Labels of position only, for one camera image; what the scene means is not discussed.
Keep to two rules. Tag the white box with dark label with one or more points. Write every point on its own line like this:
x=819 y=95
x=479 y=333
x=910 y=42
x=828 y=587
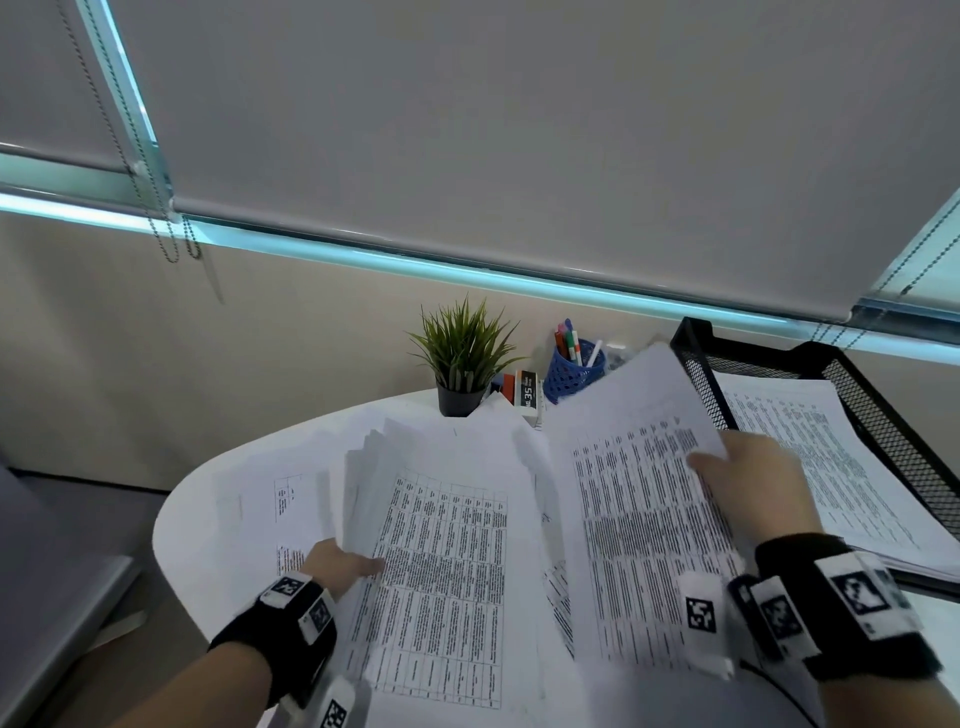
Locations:
x=529 y=390

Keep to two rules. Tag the glass window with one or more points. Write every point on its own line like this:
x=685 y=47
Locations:
x=450 y=270

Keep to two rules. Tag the person's right forearm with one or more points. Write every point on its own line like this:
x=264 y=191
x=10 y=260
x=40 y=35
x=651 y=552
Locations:
x=892 y=709

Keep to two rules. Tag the person's left forearm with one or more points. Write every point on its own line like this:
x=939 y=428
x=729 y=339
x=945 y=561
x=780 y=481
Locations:
x=195 y=690

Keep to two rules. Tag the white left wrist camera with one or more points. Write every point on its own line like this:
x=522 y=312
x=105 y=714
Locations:
x=337 y=709

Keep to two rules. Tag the wide grey roller blind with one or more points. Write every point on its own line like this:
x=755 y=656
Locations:
x=525 y=135

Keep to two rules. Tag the black right wristband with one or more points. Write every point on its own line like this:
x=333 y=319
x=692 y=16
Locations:
x=795 y=551

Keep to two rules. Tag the grey low cabinet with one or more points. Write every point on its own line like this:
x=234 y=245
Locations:
x=52 y=600

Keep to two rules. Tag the potted green plant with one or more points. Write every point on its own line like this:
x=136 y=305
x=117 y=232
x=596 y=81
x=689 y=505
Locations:
x=459 y=401

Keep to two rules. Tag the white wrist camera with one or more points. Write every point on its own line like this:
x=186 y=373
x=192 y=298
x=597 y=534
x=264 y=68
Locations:
x=337 y=709
x=701 y=615

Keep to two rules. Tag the white tape dispenser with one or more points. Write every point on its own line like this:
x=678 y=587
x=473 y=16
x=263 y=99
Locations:
x=615 y=356

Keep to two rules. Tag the black wristband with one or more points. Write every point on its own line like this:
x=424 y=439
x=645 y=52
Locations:
x=795 y=551
x=255 y=637

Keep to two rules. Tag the black mesh paper tray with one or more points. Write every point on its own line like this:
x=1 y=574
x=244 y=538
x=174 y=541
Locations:
x=892 y=442

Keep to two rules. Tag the red pen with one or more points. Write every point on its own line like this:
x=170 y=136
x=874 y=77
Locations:
x=559 y=343

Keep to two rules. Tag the green and white pen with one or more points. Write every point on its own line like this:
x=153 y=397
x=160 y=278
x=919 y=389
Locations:
x=574 y=346

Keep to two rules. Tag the white table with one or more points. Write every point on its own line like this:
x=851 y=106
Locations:
x=187 y=540

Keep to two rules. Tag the blue pen holder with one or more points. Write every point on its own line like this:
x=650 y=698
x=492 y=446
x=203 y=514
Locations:
x=566 y=379

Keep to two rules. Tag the person's left hand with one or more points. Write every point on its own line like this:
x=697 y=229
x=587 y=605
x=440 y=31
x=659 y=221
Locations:
x=334 y=566

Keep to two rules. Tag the person's right hand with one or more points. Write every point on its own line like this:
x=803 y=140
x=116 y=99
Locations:
x=765 y=495

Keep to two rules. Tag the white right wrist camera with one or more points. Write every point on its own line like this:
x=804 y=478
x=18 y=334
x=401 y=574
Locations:
x=701 y=615

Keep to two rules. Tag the black left wristband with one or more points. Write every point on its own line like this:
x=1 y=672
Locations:
x=255 y=637

